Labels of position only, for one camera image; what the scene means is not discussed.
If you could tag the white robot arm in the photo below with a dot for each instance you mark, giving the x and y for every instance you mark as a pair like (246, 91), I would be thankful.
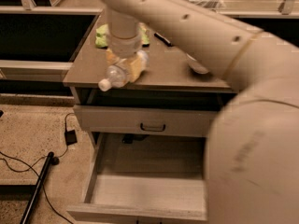
(252, 150)

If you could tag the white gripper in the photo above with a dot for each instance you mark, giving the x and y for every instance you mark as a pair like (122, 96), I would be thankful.
(125, 46)

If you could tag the metal railing frame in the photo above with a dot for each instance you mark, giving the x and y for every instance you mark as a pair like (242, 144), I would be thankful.
(149, 0)

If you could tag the open bottom drawer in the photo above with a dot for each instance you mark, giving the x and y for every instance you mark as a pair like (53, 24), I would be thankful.
(148, 179)

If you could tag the clear plastic water bottle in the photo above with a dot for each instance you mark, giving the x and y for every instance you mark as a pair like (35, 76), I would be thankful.
(117, 74)

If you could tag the black snack bar packet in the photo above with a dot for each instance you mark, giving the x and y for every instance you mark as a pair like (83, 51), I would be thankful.
(163, 39)

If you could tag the upper drawer with black handle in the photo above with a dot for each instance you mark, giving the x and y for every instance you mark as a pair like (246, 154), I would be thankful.
(168, 122)

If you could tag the green snack bag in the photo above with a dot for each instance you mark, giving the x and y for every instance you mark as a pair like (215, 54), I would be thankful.
(101, 36)

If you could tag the black power adapter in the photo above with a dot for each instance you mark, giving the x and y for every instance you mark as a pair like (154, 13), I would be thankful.
(70, 137)

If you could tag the grey drawer cabinet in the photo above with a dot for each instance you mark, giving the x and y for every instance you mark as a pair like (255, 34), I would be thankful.
(168, 83)

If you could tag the white bowl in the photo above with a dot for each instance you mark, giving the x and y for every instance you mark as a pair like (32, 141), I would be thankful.
(195, 65)

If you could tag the black pole on floor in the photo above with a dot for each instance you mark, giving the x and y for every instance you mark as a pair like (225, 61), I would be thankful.
(41, 177)

